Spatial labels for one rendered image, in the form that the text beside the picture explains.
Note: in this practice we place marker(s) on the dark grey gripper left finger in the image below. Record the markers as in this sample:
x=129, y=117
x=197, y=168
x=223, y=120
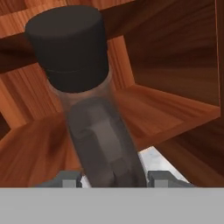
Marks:
x=68, y=179

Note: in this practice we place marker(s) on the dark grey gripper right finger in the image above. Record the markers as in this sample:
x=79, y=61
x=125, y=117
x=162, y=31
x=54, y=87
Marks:
x=163, y=179

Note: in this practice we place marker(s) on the clear shaker with black cap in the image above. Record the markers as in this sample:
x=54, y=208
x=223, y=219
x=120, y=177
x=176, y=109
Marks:
x=73, y=52

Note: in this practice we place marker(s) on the wooden cabinet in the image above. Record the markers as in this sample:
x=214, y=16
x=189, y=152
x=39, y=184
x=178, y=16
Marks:
x=163, y=87

